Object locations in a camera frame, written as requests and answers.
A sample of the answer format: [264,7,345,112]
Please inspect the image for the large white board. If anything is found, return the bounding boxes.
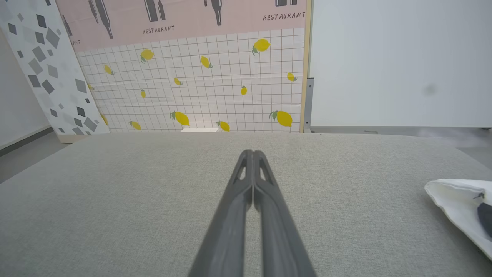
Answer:
[309,0,492,130]

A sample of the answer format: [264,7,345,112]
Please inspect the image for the grey metal stand leg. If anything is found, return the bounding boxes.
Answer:
[303,77,315,133]

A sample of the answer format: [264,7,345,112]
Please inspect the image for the grey speckled white panel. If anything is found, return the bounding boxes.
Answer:
[0,0,111,144]

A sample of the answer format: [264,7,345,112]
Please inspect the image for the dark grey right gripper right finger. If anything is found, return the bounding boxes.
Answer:
[253,150,318,277]

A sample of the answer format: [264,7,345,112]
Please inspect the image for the white and black long-sleeve shirt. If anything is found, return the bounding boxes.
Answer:
[424,179,492,260]

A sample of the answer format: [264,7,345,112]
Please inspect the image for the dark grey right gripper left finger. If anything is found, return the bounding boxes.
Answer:
[188,149,254,277]

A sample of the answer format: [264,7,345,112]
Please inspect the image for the lemon print tile partition panel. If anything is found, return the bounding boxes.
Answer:
[55,0,313,133]

